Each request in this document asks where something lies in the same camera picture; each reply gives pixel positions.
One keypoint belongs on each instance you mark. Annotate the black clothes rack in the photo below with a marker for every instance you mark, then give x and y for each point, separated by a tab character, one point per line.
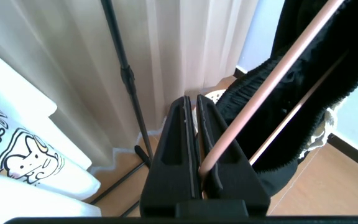
126	74

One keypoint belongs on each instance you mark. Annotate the white printed t-shirt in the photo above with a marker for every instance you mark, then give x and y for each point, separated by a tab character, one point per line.
11	193

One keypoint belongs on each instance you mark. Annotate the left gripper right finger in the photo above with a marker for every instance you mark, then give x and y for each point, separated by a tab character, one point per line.
238	183

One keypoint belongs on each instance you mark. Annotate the white laundry basket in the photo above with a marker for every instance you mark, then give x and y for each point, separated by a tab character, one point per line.
216	95

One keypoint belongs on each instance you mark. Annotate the pink clothes hanger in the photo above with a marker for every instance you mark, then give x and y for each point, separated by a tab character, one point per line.
261	93

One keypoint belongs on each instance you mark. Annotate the beige curtain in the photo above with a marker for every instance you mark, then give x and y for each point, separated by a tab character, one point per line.
182	46

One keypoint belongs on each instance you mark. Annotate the black garment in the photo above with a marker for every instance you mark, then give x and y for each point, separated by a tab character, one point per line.
322	62

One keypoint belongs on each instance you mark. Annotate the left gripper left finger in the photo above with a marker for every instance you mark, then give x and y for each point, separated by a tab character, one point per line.
169	174

